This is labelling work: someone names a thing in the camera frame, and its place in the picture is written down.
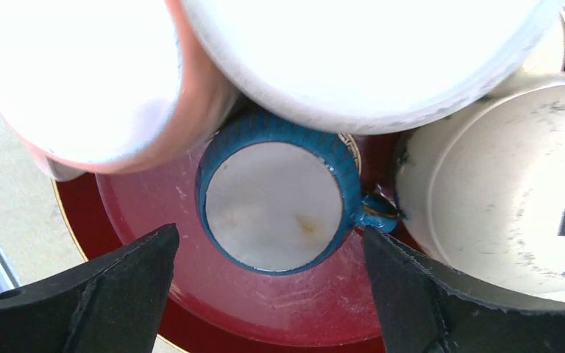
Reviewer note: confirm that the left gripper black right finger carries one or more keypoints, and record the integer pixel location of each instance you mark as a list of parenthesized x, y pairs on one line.
[(426, 306)]

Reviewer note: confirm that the blue ribbed mug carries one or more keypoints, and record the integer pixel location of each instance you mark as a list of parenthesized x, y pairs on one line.
[(278, 198)]

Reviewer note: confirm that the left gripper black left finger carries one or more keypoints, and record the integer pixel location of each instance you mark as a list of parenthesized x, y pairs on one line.
[(113, 303)]

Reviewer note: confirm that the tall white floral mug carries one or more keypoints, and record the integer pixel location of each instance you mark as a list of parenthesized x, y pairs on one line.
[(368, 67)]

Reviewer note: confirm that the cream round speckled mug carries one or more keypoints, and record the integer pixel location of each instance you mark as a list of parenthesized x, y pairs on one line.
[(483, 190)]

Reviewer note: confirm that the dark red round tray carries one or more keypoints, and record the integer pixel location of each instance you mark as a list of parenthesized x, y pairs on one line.
[(217, 306)]

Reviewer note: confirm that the pale pink gradient mug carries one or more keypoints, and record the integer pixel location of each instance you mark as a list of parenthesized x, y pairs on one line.
[(107, 87)]

